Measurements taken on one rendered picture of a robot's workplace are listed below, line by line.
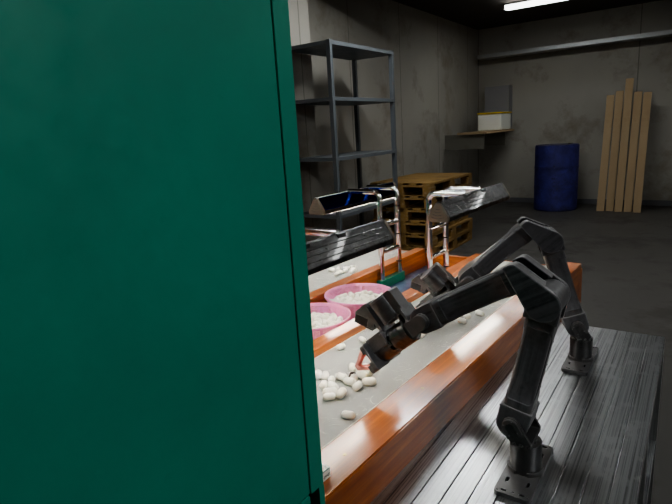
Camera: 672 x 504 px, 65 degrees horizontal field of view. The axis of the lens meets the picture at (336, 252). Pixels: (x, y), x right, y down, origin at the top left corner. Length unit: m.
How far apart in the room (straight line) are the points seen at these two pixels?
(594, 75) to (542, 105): 0.84
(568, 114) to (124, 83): 9.01
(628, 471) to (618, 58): 8.36
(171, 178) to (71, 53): 0.15
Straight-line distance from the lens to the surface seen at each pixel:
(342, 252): 1.37
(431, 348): 1.59
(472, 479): 1.20
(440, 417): 1.33
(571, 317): 1.66
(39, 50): 0.54
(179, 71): 0.61
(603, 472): 1.28
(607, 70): 9.35
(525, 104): 9.56
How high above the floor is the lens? 1.38
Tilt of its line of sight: 13 degrees down
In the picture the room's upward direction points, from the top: 3 degrees counter-clockwise
